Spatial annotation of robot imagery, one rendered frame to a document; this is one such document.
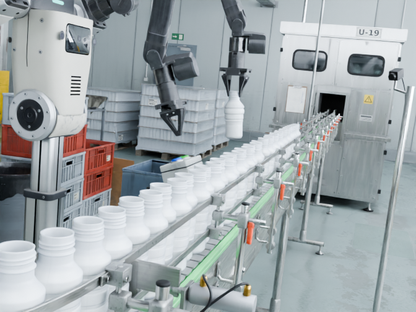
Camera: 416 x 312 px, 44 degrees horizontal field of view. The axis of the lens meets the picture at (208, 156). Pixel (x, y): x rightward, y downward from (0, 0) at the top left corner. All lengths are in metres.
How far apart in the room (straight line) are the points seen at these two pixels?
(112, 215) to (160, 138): 7.59
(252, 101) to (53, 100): 10.39
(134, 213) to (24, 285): 0.24
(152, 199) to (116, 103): 7.88
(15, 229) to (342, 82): 4.03
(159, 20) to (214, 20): 10.80
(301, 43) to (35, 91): 4.83
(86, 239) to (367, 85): 5.62
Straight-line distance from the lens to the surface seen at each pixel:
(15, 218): 3.49
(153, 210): 0.78
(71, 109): 1.66
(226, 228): 1.23
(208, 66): 12.14
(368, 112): 6.12
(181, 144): 8.15
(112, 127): 8.69
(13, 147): 3.90
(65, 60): 1.61
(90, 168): 4.55
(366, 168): 6.18
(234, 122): 1.77
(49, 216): 1.72
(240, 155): 1.34
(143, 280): 0.73
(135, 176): 2.11
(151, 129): 8.28
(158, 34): 1.42
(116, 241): 0.68
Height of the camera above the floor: 1.35
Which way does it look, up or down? 9 degrees down
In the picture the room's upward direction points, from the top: 6 degrees clockwise
